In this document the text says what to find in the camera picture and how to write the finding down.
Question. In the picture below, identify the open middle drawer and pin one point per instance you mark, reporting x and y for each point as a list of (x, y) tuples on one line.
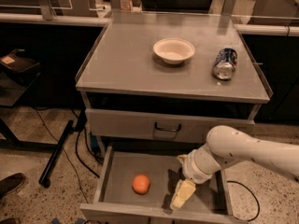
[(115, 202)]

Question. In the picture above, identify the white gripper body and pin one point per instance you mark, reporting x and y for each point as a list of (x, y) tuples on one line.
[(195, 168)]

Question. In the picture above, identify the blue soda can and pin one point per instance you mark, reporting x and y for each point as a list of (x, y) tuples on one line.
[(225, 64)]

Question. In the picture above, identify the grey drawer cabinet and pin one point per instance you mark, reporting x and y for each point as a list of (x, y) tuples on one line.
[(169, 77)]

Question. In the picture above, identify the black metal stand leg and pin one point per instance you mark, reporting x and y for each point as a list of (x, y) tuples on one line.
[(44, 180)]

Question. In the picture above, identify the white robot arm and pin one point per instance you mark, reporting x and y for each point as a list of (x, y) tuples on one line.
[(226, 146)]

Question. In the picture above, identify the white paper bowl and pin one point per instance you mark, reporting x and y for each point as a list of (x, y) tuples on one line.
[(174, 50)]

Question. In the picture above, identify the black drawer handle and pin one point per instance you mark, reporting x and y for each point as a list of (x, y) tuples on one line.
[(165, 129)]

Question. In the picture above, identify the black box with label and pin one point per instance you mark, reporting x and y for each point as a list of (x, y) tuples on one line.
[(19, 67)]

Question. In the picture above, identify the upper drawer with handle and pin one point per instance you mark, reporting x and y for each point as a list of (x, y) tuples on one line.
[(140, 125)]

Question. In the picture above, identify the dark shoe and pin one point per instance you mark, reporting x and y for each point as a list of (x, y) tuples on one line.
[(10, 183)]

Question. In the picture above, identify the white horizontal rail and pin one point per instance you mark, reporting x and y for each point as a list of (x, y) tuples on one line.
[(56, 20)]

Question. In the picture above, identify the orange fruit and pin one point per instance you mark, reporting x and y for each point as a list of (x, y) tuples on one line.
[(141, 184)]

